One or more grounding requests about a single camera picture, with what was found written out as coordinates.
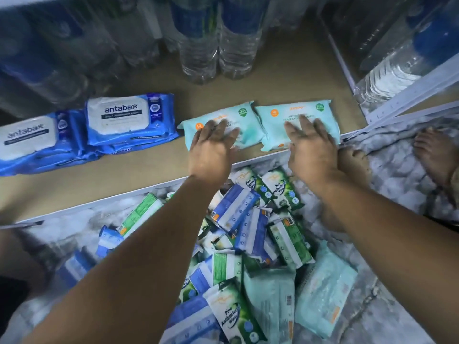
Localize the person's right foot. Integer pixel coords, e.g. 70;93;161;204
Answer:
319;147;374;234

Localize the person's right hand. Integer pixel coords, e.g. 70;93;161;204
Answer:
284;114;345;191

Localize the person's left forearm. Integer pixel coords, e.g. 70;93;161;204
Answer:
25;175;230;344

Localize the person's right forearm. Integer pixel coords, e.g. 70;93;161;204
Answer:
316;175;459;344

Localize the person's left foot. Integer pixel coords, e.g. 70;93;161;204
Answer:
0;229;51;298

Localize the person's left hand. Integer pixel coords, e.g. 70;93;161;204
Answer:
188;119;241;187

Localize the pile of wipes packets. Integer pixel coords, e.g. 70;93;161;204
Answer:
56;166;317;344

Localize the person's foot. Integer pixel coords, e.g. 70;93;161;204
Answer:
414;127;459;187
319;147;374;234
0;229;51;298

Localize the grey metal shelf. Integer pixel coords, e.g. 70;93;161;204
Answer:
0;0;459;230

